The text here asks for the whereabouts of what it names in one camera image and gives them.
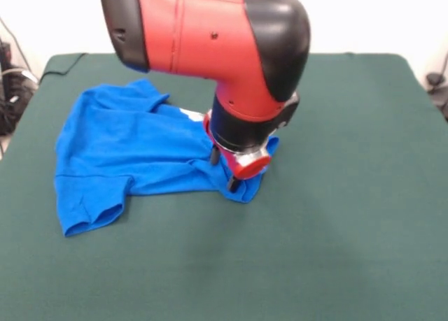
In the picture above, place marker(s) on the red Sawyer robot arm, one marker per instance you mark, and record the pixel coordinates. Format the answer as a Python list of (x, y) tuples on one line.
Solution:
[(210, 37)]

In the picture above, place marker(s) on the blue printed T-shirt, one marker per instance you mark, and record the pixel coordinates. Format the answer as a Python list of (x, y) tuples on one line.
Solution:
[(122, 149)]

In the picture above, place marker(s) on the dark green table cloth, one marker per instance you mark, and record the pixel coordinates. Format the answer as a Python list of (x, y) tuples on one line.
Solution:
[(315, 212)]

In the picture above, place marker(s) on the dark grey floor stand base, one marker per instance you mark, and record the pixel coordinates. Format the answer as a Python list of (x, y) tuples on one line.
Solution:
[(14, 100), (435, 79)]

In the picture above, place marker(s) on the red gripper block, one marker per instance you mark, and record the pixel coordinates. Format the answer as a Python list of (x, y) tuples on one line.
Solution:
[(250, 169)]

